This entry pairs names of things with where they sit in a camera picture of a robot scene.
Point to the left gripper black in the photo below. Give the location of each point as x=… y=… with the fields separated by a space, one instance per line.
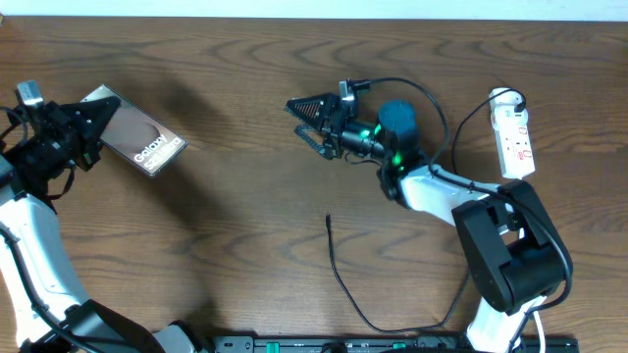
x=78 y=134

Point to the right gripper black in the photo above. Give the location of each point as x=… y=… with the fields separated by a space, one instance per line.
x=332 y=108

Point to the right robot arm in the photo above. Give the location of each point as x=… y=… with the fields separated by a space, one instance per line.
x=513 y=251

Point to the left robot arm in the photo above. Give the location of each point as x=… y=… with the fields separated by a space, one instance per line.
x=53 y=311

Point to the white USB charger plug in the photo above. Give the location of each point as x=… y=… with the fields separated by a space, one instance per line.
x=505 y=100

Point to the white power strip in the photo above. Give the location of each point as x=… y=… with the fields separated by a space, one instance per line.
x=513 y=142

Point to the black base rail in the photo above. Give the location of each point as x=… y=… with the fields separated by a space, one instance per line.
x=425 y=343

